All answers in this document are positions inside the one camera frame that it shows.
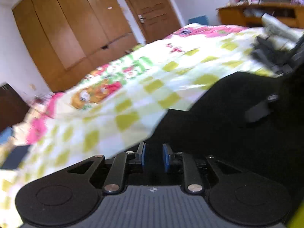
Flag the black pants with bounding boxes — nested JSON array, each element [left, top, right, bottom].
[[144, 70, 303, 191]]

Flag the brown wooden side desk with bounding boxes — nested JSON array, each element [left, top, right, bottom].
[[217, 1, 303, 29]]

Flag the green checked cartoon bed quilt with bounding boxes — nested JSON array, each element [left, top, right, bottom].
[[0, 23, 304, 228]]

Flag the blue foam mat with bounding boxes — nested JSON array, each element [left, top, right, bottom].
[[188, 15, 209, 25]]

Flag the clutter on bedside table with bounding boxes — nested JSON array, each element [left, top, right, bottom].
[[27, 92, 54, 106]]

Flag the dark navy folded cloth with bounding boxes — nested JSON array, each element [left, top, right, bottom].
[[1, 145, 30, 170]]

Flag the brown wooden door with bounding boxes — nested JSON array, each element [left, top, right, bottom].
[[125, 0, 181, 43]]

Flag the blue pillow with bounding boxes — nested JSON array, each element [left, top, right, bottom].
[[0, 127, 13, 144]]

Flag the dark brown wooden headboard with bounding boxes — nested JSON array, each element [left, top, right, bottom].
[[0, 83, 29, 131]]

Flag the brown wooden wardrobe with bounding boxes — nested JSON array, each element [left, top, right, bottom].
[[13, 0, 137, 92]]

